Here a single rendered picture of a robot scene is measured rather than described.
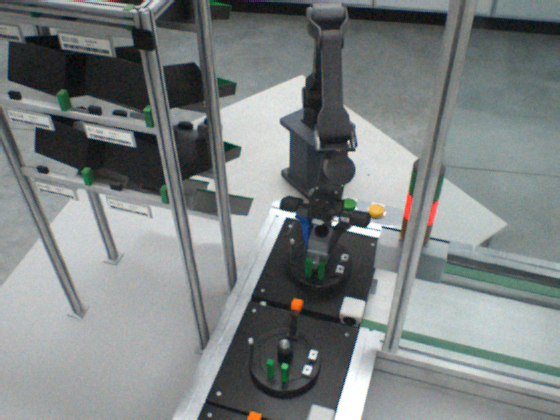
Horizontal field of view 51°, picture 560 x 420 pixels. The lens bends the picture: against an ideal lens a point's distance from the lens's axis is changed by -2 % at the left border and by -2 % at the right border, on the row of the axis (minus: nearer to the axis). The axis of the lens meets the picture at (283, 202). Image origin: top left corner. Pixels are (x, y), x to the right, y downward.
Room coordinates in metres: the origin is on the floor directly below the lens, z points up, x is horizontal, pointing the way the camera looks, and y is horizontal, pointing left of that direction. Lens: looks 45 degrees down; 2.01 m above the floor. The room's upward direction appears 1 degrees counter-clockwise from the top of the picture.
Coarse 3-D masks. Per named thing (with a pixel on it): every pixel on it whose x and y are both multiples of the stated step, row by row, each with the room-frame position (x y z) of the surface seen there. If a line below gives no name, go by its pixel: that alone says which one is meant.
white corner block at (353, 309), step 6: (348, 300) 0.74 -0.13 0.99; (354, 300) 0.74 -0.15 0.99; (360, 300) 0.74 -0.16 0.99; (342, 306) 0.73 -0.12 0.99; (348, 306) 0.73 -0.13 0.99; (354, 306) 0.73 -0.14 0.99; (360, 306) 0.73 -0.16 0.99; (342, 312) 0.71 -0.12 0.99; (348, 312) 0.71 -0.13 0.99; (354, 312) 0.71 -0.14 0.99; (360, 312) 0.71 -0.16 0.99; (342, 318) 0.71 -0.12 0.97; (348, 318) 0.71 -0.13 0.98; (354, 318) 0.70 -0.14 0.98; (360, 318) 0.70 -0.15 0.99; (348, 324) 0.70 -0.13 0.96; (354, 324) 0.70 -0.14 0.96; (360, 324) 0.70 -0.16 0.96
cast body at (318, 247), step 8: (312, 232) 0.85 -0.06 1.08; (320, 232) 0.84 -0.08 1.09; (328, 232) 0.85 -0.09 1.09; (312, 240) 0.83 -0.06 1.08; (320, 240) 0.83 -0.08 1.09; (328, 240) 0.83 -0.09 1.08; (312, 248) 0.83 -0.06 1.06; (320, 248) 0.82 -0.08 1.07; (328, 248) 0.82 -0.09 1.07; (312, 256) 0.82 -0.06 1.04; (320, 256) 0.82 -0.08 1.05; (328, 256) 0.82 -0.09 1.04; (312, 264) 0.80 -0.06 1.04
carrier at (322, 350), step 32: (256, 320) 0.71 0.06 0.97; (288, 320) 0.71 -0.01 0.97; (320, 320) 0.71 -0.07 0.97; (256, 352) 0.62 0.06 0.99; (288, 352) 0.60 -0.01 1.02; (320, 352) 0.63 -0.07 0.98; (352, 352) 0.64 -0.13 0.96; (224, 384) 0.56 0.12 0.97; (256, 384) 0.56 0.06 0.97; (288, 384) 0.55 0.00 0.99; (320, 384) 0.56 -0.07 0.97; (288, 416) 0.50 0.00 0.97; (320, 416) 0.49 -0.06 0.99
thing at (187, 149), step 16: (112, 144) 0.83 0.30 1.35; (144, 144) 0.80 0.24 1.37; (192, 144) 0.84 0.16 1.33; (208, 144) 0.89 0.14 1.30; (224, 144) 1.00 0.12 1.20; (112, 160) 0.81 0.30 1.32; (128, 160) 0.80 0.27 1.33; (144, 160) 0.79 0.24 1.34; (160, 160) 0.78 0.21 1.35; (192, 160) 0.84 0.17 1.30; (208, 160) 0.88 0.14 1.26; (128, 176) 0.79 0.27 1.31; (144, 176) 0.78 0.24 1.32; (160, 176) 0.77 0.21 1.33; (192, 176) 0.83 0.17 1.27
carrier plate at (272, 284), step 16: (288, 224) 0.98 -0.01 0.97; (288, 240) 0.93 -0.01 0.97; (352, 240) 0.93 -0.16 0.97; (368, 240) 0.93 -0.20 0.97; (272, 256) 0.88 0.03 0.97; (288, 256) 0.88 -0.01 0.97; (352, 256) 0.88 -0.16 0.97; (368, 256) 0.88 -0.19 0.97; (272, 272) 0.84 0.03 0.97; (288, 272) 0.84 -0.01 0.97; (352, 272) 0.83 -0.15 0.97; (368, 272) 0.83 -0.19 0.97; (256, 288) 0.79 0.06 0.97; (272, 288) 0.79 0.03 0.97; (288, 288) 0.79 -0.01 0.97; (304, 288) 0.79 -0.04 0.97; (336, 288) 0.79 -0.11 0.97; (352, 288) 0.79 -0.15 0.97; (368, 288) 0.79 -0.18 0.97; (272, 304) 0.76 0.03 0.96; (288, 304) 0.75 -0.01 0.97; (304, 304) 0.75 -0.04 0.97; (320, 304) 0.75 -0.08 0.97; (336, 304) 0.75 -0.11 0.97; (336, 320) 0.72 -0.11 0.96
